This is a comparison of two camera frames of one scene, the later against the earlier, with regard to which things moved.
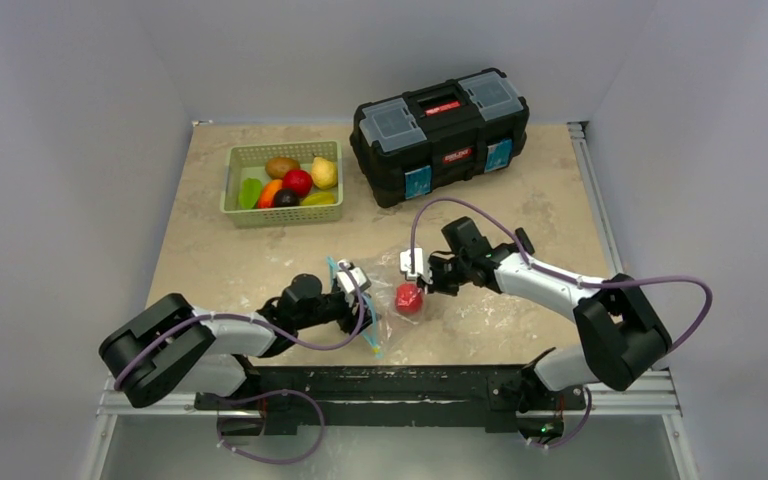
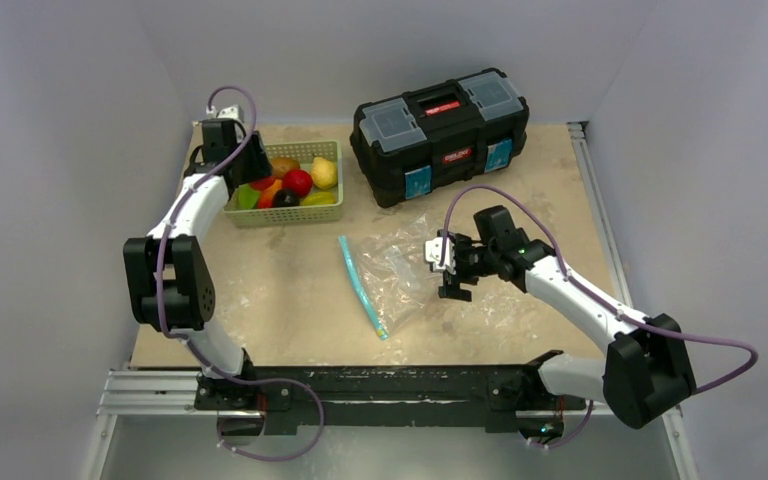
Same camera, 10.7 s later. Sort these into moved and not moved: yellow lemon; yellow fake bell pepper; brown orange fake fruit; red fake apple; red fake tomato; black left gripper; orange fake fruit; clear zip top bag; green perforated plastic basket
Moved: black left gripper; red fake tomato; clear zip top bag
Not moved: orange fake fruit; yellow lemon; yellow fake bell pepper; green perforated plastic basket; brown orange fake fruit; red fake apple
